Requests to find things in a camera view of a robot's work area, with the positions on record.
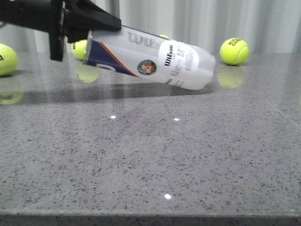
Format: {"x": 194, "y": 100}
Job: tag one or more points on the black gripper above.
{"x": 74, "y": 21}

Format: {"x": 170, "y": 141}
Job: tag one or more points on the clear plastic tennis ball can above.
{"x": 148, "y": 56}

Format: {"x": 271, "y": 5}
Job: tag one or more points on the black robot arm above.
{"x": 33, "y": 14}

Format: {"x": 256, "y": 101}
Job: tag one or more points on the far left tennis ball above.
{"x": 8, "y": 60}

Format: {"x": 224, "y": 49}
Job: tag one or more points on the middle tennis ball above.
{"x": 163, "y": 36}

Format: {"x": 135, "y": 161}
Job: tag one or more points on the right Roland Garros tennis ball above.
{"x": 234, "y": 51}

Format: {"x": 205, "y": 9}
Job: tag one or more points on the grey pleated curtain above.
{"x": 268, "y": 26}

